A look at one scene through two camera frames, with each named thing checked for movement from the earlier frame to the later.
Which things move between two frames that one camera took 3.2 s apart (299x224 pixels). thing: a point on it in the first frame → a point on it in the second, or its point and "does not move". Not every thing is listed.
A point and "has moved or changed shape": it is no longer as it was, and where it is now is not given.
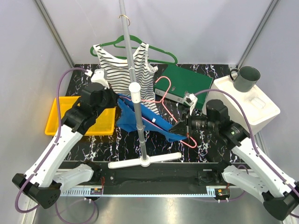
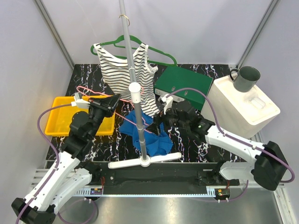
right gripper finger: x=180 y=128 → x=154 y=128
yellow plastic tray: x=103 y=124 does not move
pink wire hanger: x=166 y=93 → x=128 y=101
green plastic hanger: x=175 y=61 has moved or changed shape
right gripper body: x=197 y=122 → x=170 y=119
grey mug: x=245 y=79 does not move
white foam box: x=259 y=108 does not move
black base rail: x=179 y=178 does not move
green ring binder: x=175 y=83 does not move
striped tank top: x=118 y=75 does not move
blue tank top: x=153 y=121 → x=155 y=144
